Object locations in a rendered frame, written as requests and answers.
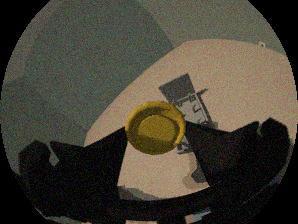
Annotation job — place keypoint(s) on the olive-yellow round plate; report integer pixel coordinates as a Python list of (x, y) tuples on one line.
[(155, 128)]

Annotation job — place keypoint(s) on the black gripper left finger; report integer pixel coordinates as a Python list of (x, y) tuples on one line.
[(101, 161)]

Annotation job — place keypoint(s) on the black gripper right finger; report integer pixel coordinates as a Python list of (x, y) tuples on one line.
[(215, 149)]

